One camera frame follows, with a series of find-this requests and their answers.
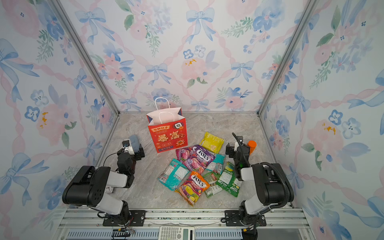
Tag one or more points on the teal Fox's candy bag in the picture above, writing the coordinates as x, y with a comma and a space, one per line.
173, 175

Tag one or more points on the grey calculator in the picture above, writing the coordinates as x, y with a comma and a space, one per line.
176, 233

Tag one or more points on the light green snack bag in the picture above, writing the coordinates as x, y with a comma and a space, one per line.
212, 178

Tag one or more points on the teal candy bag right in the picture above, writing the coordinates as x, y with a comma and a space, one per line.
216, 165

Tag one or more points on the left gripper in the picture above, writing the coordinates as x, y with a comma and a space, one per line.
140, 151

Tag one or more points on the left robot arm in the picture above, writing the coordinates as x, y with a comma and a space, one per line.
88, 186

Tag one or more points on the purple fox's candy bag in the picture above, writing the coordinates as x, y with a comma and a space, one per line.
187, 156
202, 156

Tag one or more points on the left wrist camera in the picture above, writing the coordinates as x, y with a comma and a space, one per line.
127, 147

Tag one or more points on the orange plastic bottle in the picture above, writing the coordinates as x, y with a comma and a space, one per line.
252, 145

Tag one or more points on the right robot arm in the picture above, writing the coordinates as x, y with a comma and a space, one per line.
273, 189

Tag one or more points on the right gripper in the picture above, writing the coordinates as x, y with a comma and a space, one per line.
240, 150

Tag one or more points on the orange Fox's fruits candy bag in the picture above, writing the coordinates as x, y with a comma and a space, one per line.
192, 188

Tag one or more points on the yellow chips snack bag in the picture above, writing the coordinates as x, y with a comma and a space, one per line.
212, 143

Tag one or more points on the red paper gift bag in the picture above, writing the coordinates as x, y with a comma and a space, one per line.
168, 129

